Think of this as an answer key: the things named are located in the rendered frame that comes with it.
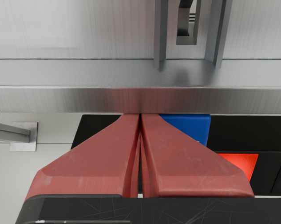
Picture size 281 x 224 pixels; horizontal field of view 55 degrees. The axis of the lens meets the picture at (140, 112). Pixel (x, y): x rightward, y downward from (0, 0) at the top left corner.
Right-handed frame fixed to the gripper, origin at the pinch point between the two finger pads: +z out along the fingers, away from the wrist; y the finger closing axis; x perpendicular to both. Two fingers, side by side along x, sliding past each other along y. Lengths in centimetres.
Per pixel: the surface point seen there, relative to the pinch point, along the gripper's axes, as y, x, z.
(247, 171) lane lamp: -6.3, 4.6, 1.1
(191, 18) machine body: -13, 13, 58
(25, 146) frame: 35, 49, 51
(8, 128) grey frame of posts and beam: 34, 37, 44
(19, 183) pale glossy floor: 36, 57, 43
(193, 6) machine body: -12, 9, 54
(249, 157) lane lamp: -6.2, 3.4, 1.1
